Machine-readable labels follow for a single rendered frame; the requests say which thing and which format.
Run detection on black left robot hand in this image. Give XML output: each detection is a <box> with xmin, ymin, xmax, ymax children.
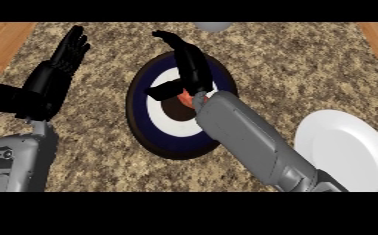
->
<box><xmin>0</xmin><ymin>25</ymin><xmax>91</xmax><ymax>122</ymax></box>

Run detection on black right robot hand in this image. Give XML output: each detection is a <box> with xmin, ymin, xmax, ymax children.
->
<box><xmin>146</xmin><ymin>30</ymin><xmax>216</xmax><ymax>101</ymax></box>

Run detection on orange sweet potato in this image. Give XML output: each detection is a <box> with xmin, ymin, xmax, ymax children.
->
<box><xmin>177</xmin><ymin>88</ymin><xmax>198</xmax><ymax>110</ymax></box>

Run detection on blue and white ringed plate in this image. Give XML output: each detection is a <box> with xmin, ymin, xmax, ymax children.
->
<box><xmin>125</xmin><ymin>51</ymin><xmax>239</xmax><ymax>160</ymax></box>

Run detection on plain white plate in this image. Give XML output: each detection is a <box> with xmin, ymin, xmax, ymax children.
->
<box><xmin>292</xmin><ymin>109</ymin><xmax>378</xmax><ymax>193</ymax></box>

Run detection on pale grey round object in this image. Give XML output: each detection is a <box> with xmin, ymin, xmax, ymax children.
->
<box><xmin>192</xmin><ymin>22</ymin><xmax>235</xmax><ymax>33</ymax></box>

